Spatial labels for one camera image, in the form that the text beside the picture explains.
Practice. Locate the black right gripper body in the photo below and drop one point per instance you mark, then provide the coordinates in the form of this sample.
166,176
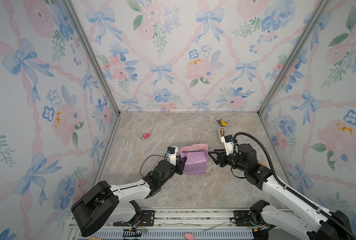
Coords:
232,162

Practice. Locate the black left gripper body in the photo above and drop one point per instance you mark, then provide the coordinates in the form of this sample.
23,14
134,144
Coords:
172,171

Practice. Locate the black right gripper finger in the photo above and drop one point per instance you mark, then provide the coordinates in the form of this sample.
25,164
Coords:
220,160
218,151

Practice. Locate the pink purple wrapping paper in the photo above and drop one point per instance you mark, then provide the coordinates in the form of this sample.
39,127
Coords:
197,157

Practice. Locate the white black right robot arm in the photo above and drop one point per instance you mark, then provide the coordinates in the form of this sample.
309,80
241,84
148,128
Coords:
309,220

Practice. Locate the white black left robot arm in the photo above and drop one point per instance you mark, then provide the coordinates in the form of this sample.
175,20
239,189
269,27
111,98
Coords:
110,204

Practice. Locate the grey tape dispenser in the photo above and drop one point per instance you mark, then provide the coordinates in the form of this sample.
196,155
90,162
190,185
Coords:
220,133

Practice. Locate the yellow purple toy figure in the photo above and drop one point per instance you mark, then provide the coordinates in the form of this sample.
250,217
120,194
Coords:
222,122

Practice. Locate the red pink toy figure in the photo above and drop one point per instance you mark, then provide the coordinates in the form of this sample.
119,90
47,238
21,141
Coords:
146,135

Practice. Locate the pink object front edge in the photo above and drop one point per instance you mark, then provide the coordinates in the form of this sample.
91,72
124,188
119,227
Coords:
189,236

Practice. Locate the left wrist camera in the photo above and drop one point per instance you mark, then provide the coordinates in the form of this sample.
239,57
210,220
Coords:
172,154

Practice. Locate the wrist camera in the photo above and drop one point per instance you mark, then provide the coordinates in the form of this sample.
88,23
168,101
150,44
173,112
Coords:
172,154
238,148

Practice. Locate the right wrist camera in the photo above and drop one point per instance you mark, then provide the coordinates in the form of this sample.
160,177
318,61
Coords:
238,148

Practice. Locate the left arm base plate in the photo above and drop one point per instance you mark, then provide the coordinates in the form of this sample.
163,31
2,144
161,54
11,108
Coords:
144,218

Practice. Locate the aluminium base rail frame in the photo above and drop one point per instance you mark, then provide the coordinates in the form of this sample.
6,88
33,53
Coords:
205,219

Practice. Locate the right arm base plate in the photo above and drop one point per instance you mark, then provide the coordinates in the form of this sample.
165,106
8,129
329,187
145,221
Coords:
244,218

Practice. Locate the grey slotted cable duct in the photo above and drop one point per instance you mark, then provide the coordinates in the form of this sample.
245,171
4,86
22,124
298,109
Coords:
175,234

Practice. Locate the aluminium corner post right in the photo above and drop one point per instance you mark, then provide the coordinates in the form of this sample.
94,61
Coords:
306,33

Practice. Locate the aluminium corner post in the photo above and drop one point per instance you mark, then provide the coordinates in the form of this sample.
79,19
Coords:
306,33
81,34

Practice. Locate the aluminium corner post left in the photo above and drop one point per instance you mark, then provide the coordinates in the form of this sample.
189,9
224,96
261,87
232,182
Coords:
81,34

